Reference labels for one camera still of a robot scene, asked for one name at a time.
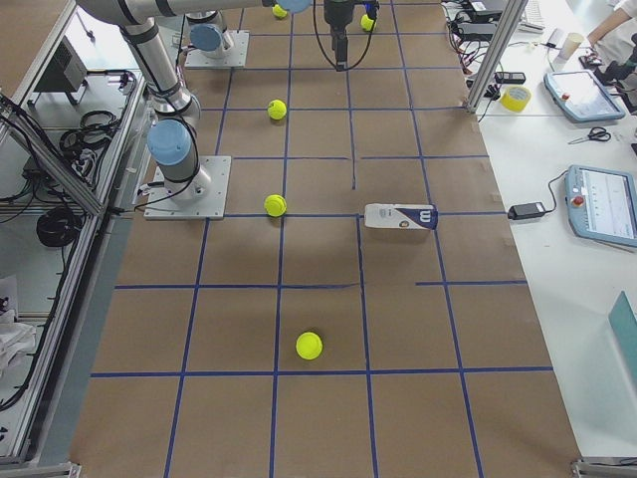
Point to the paper cup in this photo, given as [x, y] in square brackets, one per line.
[572, 42]

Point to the tennis ball far right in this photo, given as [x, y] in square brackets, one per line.
[366, 23]

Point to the tennis ball mid table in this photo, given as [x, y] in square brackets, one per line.
[277, 109]

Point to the aluminium frame post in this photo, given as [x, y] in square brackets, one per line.
[507, 25]

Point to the grey box under table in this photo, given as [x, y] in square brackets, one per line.
[66, 74]

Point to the person in white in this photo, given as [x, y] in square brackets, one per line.
[612, 40]

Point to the yellow tape roll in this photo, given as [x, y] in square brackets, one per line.
[516, 98]

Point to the tennis ball near front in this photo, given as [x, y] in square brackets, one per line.
[309, 345]

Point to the white tennis ball can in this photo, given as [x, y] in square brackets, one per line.
[401, 216]

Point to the black handled scissors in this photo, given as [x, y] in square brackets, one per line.
[597, 133]

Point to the far teach pendant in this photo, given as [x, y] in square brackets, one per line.
[581, 97]

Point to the black power adapter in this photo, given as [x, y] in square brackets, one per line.
[525, 211]

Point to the tennis ball far left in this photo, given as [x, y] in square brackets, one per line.
[279, 12]

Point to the near teach pendant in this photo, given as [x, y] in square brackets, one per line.
[601, 204]

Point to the tennis ball by near base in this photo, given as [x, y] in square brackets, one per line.
[275, 205]

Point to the teach pendant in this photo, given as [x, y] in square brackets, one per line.
[601, 204]
[581, 97]

